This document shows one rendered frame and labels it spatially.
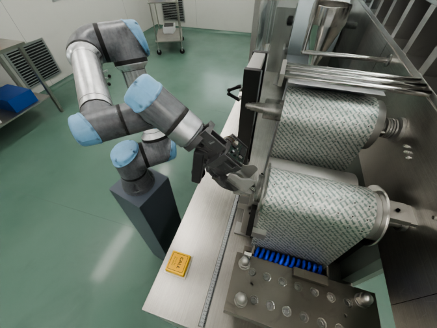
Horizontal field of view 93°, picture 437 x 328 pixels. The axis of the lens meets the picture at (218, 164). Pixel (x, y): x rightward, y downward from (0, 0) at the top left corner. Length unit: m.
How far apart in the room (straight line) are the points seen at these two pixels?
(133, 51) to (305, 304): 0.93
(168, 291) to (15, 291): 1.57
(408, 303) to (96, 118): 0.76
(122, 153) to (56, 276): 1.41
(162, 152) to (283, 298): 0.66
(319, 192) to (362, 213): 0.09
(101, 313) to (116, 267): 0.29
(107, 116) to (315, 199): 0.50
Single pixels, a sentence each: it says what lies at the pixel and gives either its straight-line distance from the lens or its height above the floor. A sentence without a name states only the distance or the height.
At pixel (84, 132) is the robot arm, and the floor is 1.42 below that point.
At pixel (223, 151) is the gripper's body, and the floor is 1.40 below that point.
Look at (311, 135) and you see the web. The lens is 0.66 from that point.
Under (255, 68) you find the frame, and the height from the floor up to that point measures 1.44.
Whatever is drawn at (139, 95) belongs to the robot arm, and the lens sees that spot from 0.43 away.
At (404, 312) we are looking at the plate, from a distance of 0.66.
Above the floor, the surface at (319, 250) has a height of 1.12.
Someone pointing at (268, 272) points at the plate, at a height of 1.03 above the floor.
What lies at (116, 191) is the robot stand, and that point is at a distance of 1.09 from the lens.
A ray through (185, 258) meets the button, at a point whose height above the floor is 0.92.
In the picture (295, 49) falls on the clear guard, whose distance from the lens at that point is 1.38.
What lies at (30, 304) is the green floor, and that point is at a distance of 2.16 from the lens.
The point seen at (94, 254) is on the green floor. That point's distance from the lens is 2.05.
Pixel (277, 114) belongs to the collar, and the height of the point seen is 1.34.
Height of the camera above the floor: 1.71
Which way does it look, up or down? 48 degrees down
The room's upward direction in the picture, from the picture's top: straight up
